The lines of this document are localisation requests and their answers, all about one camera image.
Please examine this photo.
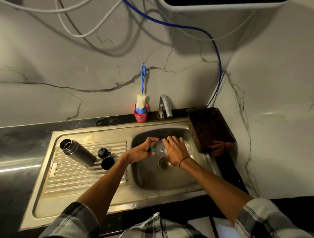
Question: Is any person's left hand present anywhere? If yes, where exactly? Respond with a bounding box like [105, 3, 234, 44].
[123, 137, 159, 164]

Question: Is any white looped cable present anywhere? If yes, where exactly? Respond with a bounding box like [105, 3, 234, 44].
[55, 0, 123, 38]

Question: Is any person's right forearm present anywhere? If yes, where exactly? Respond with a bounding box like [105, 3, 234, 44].
[180, 157, 253, 225]

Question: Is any white thin cable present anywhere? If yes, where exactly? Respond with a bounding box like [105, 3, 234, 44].
[0, 0, 92, 13]

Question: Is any chrome faucet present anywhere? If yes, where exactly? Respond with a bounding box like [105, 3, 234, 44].
[157, 94, 174, 120]

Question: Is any red brush holder cup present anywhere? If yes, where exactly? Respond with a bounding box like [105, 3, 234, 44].
[133, 104, 149, 123]

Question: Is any steel flask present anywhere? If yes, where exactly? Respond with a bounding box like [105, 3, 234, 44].
[60, 138, 97, 168]

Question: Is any sink drain strainer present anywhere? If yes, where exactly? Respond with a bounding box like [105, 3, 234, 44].
[158, 158, 173, 171]

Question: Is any grey plaid shirt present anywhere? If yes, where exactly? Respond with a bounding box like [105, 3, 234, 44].
[37, 198, 312, 238]

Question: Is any stainless steel sink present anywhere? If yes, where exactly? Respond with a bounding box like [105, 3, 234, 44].
[19, 117, 222, 231]

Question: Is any brown perforated basket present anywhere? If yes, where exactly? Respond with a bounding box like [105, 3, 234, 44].
[187, 107, 236, 154]

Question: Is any orange scrubber cloth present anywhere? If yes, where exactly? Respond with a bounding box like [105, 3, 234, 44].
[207, 141, 235, 157]

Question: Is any blue hose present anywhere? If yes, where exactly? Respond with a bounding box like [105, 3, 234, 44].
[122, 0, 223, 107]

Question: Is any person's right hand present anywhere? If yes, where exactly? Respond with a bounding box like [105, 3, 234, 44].
[162, 136, 191, 168]

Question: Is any black wrist band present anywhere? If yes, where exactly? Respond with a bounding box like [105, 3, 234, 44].
[179, 156, 191, 169]

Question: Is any white wall appliance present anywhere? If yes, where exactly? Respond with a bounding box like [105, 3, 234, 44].
[159, 0, 289, 12]

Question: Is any person's left forearm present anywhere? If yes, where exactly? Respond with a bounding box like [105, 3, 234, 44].
[76, 153, 133, 226]

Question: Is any clear plastic bottle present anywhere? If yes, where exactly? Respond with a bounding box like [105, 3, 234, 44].
[154, 140, 194, 157]

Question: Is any black flask cup cap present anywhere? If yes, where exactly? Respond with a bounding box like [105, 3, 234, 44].
[101, 157, 116, 171]

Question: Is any blue bottle brush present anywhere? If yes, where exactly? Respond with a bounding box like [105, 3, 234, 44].
[135, 65, 148, 115]

